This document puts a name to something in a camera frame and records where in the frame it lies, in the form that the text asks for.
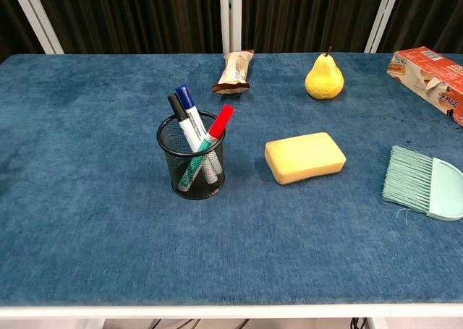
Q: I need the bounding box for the black cap marker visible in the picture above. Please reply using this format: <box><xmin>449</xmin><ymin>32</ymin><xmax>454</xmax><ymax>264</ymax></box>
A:
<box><xmin>166</xmin><ymin>93</ymin><xmax>218</xmax><ymax>184</ymax></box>

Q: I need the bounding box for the blue cap marker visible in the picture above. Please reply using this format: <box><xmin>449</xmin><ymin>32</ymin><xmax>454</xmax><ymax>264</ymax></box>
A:
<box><xmin>175</xmin><ymin>85</ymin><xmax>223</xmax><ymax>174</ymax></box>

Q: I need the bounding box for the red cap marker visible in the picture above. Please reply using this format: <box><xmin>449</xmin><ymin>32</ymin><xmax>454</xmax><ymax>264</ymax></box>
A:
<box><xmin>177</xmin><ymin>104</ymin><xmax>235</xmax><ymax>192</ymax></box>

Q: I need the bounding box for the black mesh pen cup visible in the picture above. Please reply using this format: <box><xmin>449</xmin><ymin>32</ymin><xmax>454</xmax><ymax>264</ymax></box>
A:
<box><xmin>156</xmin><ymin>110</ymin><xmax>226</xmax><ymax>200</ymax></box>

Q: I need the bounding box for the yellow sponge block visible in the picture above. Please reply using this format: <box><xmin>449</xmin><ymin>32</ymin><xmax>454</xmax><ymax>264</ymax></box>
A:
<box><xmin>264</xmin><ymin>132</ymin><xmax>347</xmax><ymax>185</ymax></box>

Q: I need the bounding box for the brown snack bar wrapper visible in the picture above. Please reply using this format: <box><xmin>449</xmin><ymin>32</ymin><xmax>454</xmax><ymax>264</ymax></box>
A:
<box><xmin>211</xmin><ymin>48</ymin><xmax>255</xmax><ymax>95</ymax></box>

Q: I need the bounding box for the yellow pear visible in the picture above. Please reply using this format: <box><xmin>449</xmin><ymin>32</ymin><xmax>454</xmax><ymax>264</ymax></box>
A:
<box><xmin>305</xmin><ymin>46</ymin><xmax>344</xmax><ymax>100</ymax></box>

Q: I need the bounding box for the blue velvet table cloth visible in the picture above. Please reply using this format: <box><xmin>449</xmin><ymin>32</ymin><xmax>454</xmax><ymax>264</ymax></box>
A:
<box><xmin>0</xmin><ymin>52</ymin><xmax>463</xmax><ymax>306</ymax></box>

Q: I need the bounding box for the mint green hand brush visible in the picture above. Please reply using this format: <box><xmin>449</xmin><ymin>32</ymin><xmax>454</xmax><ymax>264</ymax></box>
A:
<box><xmin>381</xmin><ymin>145</ymin><xmax>463</xmax><ymax>221</ymax></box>

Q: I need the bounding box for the orange cracker box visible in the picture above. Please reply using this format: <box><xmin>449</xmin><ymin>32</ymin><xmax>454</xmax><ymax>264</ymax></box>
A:
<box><xmin>386</xmin><ymin>46</ymin><xmax>463</xmax><ymax>128</ymax></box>

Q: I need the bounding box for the white upright frame post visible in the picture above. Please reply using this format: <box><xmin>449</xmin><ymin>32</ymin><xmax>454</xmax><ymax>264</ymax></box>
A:
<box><xmin>219</xmin><ymin>0</ymin><xmax>242</xmax><ymax>54</ymax></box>

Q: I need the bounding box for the white slanted frame post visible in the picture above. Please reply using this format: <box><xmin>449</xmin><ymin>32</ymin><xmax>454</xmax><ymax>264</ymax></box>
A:
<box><xmin>364</xmin><ymin>0</ymin><xmax>403</xmax><ymax>54</ymax></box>
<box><xmin>7</xmin><ymin>0</ymin><xmax>65</xmax><ymax>55</ymax></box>

